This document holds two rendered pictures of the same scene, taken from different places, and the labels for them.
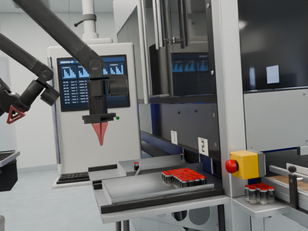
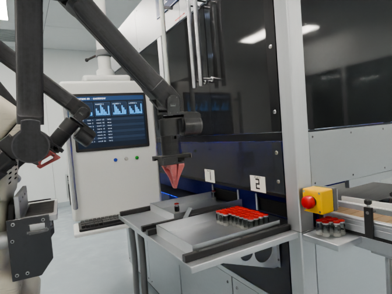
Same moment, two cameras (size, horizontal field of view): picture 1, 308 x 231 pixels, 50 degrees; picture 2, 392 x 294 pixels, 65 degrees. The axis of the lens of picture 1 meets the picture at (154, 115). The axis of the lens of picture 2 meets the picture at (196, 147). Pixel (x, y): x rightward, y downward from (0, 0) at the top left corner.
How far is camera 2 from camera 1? 0.36 m
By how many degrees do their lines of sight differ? 15
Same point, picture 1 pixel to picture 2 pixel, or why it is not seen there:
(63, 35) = (140, 67)
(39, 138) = not seen: hidden behind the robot
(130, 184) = (184, 227)
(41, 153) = not seen: hidden behind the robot
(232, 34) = (300, 75)
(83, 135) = (100, 177)
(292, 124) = (343, 160)
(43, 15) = (120, 44)
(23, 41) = not seen: outside the picture
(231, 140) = (300, 177)
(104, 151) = (123, 193)
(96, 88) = (172, 126)
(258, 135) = (320, 171)
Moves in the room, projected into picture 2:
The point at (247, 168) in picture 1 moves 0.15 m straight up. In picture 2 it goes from (325, 203) to (322, 153)
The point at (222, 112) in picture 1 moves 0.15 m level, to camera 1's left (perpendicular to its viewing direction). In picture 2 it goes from (291, 149) to (248, 154)
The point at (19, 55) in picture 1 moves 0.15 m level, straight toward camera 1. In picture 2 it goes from (53, 89) to (63, 81)
